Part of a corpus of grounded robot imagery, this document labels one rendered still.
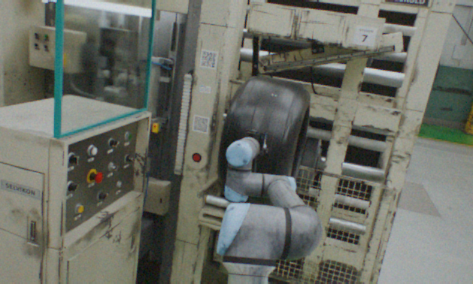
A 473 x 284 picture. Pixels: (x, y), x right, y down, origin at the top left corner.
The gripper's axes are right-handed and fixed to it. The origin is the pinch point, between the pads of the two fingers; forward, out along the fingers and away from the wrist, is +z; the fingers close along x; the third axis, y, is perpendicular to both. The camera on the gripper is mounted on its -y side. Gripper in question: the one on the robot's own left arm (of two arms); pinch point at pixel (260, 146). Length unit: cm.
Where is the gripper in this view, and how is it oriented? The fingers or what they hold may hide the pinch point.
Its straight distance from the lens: 158.7
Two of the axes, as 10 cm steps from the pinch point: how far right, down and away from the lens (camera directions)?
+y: 1.8, -9.7, -1.8
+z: 2.7, -1.3, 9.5
